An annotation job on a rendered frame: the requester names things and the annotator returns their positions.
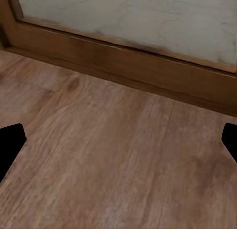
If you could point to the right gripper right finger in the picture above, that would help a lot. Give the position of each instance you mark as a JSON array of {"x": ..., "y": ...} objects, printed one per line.
[{"x": 229, "y": 139}]

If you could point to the door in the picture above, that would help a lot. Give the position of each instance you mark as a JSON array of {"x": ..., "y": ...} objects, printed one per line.
[{"x": 185, "y": 50}]

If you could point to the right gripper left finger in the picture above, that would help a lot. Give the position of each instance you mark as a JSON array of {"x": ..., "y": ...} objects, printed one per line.
[{"x": 12, "y": 138}]

